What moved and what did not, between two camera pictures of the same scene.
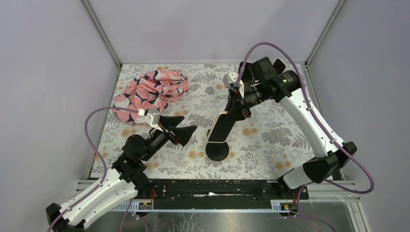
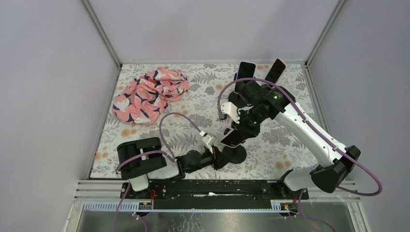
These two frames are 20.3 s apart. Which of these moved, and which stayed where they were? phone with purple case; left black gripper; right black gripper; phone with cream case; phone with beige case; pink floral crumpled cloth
Moved: left black gripper; phone with cream case; right black gripper
Stayed: phone with beige case; pink floral crumpled cloth; phone with purple case
